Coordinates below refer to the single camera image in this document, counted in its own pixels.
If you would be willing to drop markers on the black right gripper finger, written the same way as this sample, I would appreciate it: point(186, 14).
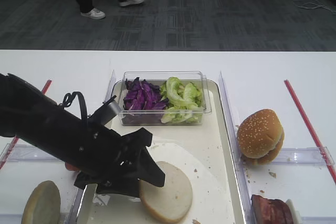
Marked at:
point(122, 186)

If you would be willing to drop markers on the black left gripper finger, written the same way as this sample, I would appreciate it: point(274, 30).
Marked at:
point(148, 170)

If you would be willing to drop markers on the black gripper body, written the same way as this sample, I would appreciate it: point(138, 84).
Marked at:
point(114, 157)

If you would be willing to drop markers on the bun slice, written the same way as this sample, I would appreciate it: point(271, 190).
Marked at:
point(43, 205)
point(170, 203)

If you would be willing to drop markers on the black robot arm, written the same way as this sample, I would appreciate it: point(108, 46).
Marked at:
point(61, 130)

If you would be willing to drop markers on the red tomato slice front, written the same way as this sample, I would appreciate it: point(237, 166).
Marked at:
point(70, 167)

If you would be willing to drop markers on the green lettuce leaves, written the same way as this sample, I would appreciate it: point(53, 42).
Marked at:
point(185, 102)

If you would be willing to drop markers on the purple cabbage pieces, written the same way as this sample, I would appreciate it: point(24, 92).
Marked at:
point(142, 95)

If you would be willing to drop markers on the clear plastic salad container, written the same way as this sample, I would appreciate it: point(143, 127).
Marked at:
point(158, 78)

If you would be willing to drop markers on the right clear long divider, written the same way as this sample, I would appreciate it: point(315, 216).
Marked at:
point(239, 172)

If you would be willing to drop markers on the left clear cross divider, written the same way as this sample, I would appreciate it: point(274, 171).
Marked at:
point(24, 153)

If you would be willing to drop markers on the clear cross divider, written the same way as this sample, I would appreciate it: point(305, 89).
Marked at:
point(304, 156)
point(24, 153)

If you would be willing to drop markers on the sesame burger bun stack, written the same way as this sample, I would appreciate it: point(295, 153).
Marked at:
point(260, 137)

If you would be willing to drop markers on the white right sneaker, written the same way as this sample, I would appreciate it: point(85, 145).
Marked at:
point(94, 14)

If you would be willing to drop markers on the white sneaker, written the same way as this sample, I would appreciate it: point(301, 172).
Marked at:
point(131, 3)
point(94, 14)

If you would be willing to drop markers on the white patty holder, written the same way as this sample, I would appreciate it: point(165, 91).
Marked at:
point(294, 213)

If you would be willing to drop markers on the white left sneaker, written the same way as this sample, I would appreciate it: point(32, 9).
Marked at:
point(131, 3)

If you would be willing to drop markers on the right red tape strip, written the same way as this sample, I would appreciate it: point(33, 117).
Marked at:
point(311, 129)

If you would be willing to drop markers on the right clear cross divider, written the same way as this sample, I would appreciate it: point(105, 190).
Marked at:
point(304, 156)

